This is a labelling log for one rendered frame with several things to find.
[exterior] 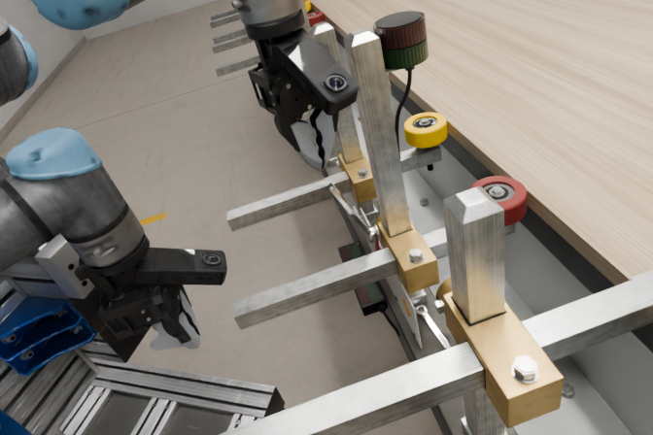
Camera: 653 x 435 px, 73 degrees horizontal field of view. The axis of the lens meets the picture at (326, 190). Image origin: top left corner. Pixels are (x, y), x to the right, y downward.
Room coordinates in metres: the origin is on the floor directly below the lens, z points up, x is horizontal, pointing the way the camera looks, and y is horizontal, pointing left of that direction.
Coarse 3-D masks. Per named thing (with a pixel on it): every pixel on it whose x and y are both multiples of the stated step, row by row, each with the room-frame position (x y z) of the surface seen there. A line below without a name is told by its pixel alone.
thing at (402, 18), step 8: (392, 16) 0.53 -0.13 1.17; (400, 16) 0.52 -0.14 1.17; (408, 16) 0.52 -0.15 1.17; (416, 16) 0.51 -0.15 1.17; (376, 24) 0.52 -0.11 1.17; (384, 24) 0.51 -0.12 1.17; (392, 24) 0.50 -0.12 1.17; (400, 24) 0.49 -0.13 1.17; (408, 24) 0.49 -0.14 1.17; (400, 48) 0.49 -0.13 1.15; (408, 48) 0.49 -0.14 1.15; (408, 72) 0.52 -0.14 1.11; (408, 80) 0.51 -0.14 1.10; (408, 88) 0.51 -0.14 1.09; (400, 104) 0.52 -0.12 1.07; (400, 160) 0.52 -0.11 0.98
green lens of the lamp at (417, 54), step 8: (424, 40) 0.50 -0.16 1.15; (416, 48) 0.49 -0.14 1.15; (424, 48) 0.49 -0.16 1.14; (384, 56) 0.50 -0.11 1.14; (392, 56) 0.49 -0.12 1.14; (400, 56) 0.49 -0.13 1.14; (408, 56) 0.49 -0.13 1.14; (416, 56) 0.49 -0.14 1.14; (424, 56) 0.49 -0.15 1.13; (392, 64) 0.49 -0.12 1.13; (400, 64) 0.49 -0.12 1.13; (408, 64) 0.49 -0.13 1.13; (416, 64) 0.49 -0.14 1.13
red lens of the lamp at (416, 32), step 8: (424, 16) 0.50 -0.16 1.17; (416, 24) 0.49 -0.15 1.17; (424, 24) 0.50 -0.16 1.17; (376, 32) 0.51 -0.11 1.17; (384, 32) 0.50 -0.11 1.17; (392, 32) 0.49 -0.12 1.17; (400, 32) 0.49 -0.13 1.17; (408, 32) 0.49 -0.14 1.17; (416, 32) 0.49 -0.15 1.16; (424, 32) 0.50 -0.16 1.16; (384, 40) 0.50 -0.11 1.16; (392, 40) 0.49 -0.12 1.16; (400, 40) 0.49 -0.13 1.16; (408, 40) 0.49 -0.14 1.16; (416, 40) 0.49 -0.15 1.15; (384, 48) 0.50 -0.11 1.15; (392, 48) 0.49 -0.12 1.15
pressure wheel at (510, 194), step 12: (480, 180) 0.52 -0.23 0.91; (492, 180) 0.51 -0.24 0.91; (504, 180) 0.50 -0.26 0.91; (516, 180) 0.50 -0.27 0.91; (492, 192) 0.48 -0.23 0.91; (504, 192) 0.48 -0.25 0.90; (516, 192) 0.47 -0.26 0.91; (504, 204) 0.45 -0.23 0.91; (516, 204) 0.45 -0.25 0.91; (504, 216) 0.44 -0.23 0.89; (516, 216) 0.44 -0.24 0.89
